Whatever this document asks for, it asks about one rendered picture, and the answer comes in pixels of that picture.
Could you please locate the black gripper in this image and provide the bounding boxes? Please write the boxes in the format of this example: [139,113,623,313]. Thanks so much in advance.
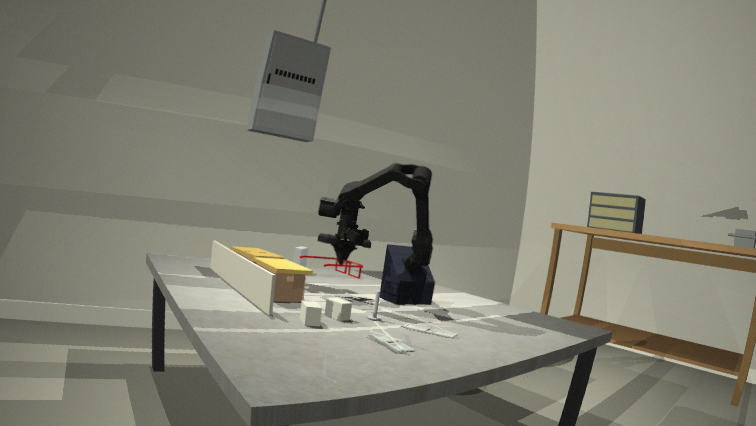
[318,219,371,264]

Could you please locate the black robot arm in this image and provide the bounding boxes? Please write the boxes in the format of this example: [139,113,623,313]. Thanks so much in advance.
[319,163,433,273]

